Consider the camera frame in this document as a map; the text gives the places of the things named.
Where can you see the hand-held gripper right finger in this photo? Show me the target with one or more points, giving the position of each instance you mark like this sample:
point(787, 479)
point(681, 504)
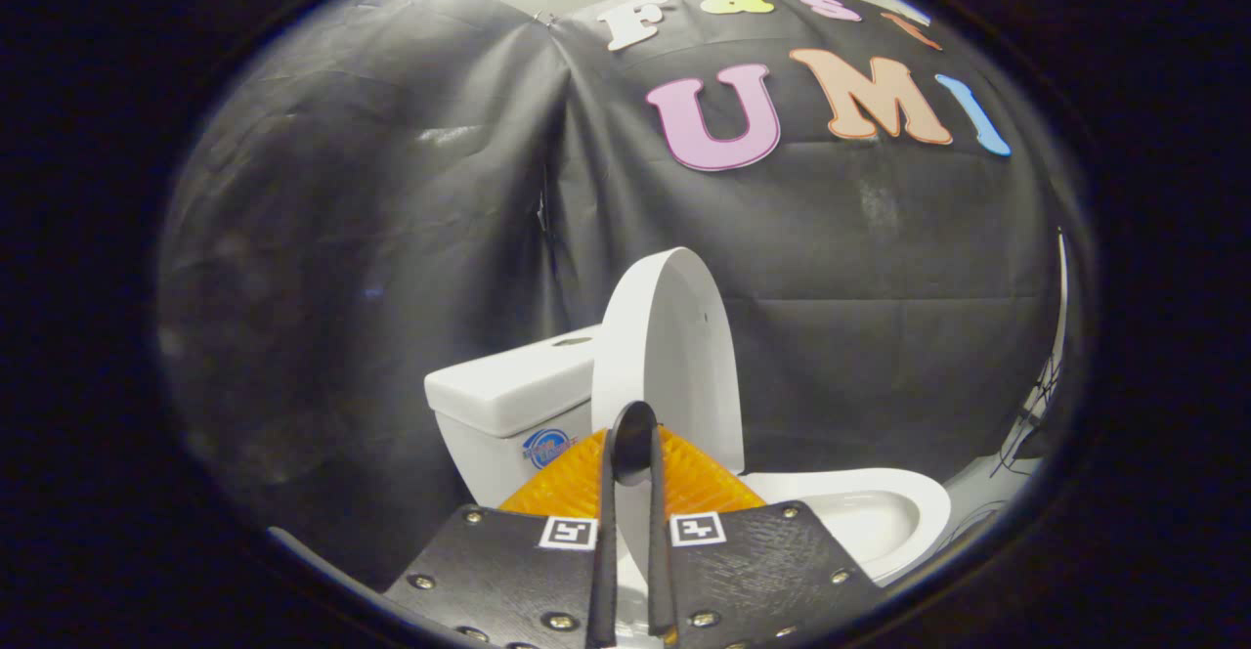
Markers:
point(762, 581)

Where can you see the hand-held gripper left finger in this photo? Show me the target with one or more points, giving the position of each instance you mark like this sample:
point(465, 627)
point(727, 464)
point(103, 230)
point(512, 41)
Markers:
point(508, 581)

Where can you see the dark grey lid pull tab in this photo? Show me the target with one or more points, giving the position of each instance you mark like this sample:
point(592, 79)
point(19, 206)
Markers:
point(633, 439)

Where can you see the white toilet lid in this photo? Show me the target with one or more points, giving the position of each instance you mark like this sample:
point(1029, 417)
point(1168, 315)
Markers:
point(674, 356)

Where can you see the white toilet bowl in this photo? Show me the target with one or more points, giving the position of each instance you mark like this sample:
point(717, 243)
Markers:
point(860, 522)

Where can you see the black backdrop cloth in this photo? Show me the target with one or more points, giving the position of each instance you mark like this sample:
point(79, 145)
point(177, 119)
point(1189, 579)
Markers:
point(371, 238)

